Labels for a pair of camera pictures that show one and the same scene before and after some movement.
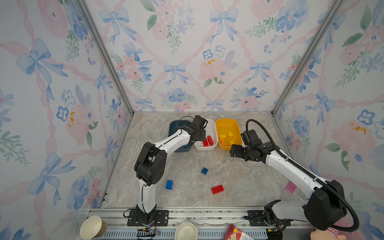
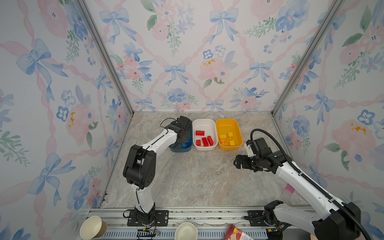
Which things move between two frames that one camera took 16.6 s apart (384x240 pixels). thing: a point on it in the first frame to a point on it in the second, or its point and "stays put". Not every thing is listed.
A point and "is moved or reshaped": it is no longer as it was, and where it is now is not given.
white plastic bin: [211, 128] stays put
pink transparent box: [287, 195] stays put
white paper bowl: [186, 231] stays put
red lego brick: [210, 139] stays put
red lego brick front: [217, 189] is moved or reshaped
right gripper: [237, 154] to [244, 165]
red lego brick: [205, 143] stays put
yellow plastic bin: [228, 132] stays put
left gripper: [203, 135] to [186, 137]
